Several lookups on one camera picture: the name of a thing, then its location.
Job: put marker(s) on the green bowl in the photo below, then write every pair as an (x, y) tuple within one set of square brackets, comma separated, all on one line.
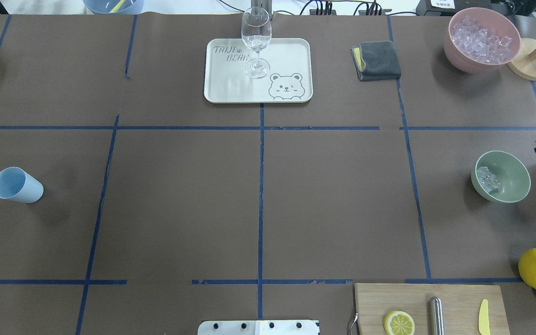
[(513, 179)]

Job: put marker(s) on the ice cubes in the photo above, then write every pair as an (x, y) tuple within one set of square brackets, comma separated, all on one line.
[(487, 180), (480, 43)]

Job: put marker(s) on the light blue plastic cup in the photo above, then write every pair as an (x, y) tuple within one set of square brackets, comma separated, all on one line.
[(19, 186)]

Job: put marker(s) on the ice cubes in pink bowl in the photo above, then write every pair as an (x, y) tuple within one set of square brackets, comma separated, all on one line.
[(480, 43)]

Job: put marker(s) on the pink bowl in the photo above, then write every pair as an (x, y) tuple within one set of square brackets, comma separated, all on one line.
[(488, 19)]

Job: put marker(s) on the wooden cutting board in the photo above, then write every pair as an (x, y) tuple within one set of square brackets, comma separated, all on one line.
[(460, 307)]

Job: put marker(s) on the grey folded cloth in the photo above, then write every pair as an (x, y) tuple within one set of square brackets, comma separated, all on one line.
[(381, 61)]

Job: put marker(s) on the yellow plastic knife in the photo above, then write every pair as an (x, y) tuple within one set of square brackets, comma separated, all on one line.
[(483, 318)]

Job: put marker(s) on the metal cylinder tool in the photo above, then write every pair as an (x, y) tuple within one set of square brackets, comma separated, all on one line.
[(436, 316)]

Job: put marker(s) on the yellow sponge in cloth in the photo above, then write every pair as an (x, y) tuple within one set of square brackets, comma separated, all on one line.
[(357, 57)]

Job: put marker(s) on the lemon half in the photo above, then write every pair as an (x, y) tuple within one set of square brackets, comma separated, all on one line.
[(398, 322)]

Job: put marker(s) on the white bear tray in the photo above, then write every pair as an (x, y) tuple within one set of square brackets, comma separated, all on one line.
[(289, 80)]

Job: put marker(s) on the clear wine glass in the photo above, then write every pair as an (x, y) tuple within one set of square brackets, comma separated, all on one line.
[(256, 33)]

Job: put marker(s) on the blue bin at back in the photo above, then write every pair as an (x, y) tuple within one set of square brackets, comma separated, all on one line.
[(118, 7)]

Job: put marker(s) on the cutting board metal handle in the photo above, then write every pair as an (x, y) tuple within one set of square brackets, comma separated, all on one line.
[(352, 323)]

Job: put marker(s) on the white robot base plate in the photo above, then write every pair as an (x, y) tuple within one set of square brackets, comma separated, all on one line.
[(260, 327)]

